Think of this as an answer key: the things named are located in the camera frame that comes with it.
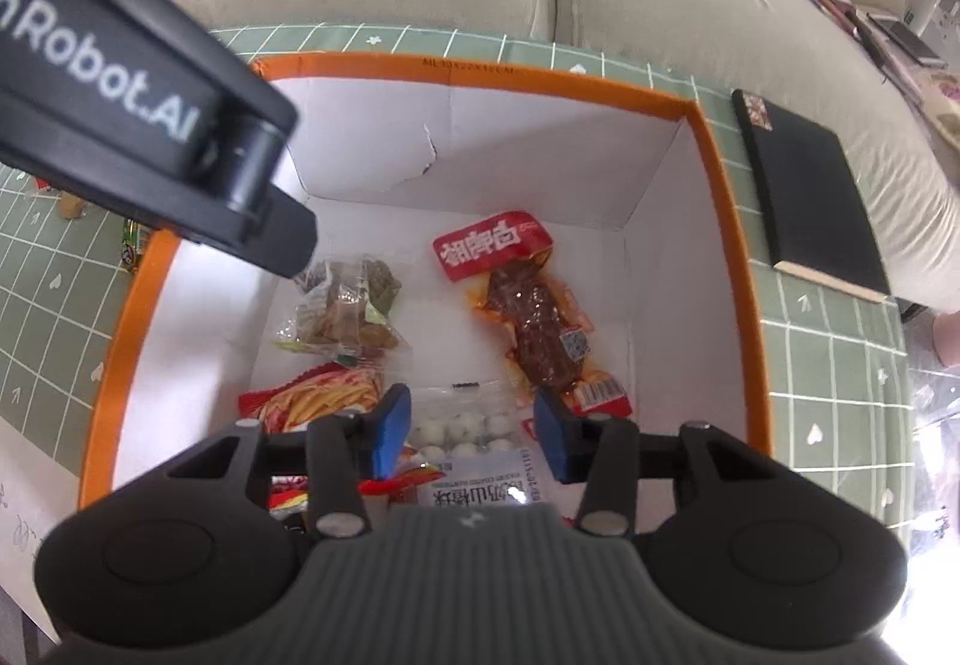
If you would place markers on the black notebook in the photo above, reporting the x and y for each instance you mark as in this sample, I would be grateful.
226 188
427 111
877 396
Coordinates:
810 200

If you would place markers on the green snack packet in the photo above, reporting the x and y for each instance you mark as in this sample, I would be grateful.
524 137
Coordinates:
135 249

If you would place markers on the red braised meat packet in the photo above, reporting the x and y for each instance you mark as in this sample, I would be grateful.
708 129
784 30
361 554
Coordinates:
536 320

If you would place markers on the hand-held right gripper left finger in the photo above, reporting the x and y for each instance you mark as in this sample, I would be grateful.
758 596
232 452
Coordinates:
390 429

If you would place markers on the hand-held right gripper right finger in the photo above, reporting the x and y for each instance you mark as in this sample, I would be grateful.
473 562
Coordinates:
556 432

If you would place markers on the clear bread packet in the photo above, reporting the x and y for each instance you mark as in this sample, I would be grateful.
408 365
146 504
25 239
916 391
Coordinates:
73 206

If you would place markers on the clear packet of white balls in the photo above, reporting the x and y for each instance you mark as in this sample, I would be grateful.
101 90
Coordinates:
465 432

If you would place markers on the red striped fries snack packet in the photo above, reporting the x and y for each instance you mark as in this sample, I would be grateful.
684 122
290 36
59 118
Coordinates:
315 402

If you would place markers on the tablet with dark screen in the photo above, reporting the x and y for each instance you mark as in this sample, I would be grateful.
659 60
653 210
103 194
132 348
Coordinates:
907 38

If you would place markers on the orange cardboard box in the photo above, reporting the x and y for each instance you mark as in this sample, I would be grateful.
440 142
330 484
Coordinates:
525 147

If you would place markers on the clear green-edged snack packet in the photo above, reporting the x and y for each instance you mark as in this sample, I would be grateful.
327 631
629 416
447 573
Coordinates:
345 320

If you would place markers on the floral printed cloth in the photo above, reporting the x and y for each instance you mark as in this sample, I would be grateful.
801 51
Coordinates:
941 102

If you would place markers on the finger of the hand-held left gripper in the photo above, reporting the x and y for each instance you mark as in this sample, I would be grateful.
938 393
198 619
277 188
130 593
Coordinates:
277 237

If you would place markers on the red noodle snack packet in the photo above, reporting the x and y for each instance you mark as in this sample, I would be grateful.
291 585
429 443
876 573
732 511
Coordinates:
289 494

